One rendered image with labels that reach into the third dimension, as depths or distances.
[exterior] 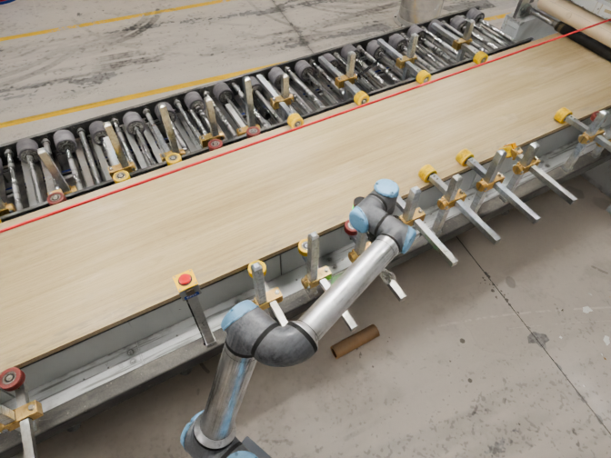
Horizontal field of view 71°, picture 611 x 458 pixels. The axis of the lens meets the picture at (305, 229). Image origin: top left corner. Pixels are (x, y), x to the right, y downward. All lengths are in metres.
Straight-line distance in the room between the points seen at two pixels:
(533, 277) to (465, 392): 0.99
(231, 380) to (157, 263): 0.79
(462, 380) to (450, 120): 1.52
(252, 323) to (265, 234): 0.83
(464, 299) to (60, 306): 2.31
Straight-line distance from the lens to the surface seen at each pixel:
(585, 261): 3.59
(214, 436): 1.64
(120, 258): 2.08
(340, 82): 2.79
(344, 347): 2.63
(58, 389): 2.22
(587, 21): 3.75
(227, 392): 1.44
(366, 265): 1.36
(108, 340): 2.09
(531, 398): 2.91
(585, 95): 3.31
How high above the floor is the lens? 2.50
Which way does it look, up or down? 52 degrees down
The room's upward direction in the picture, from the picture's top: 1 degrees clockwise
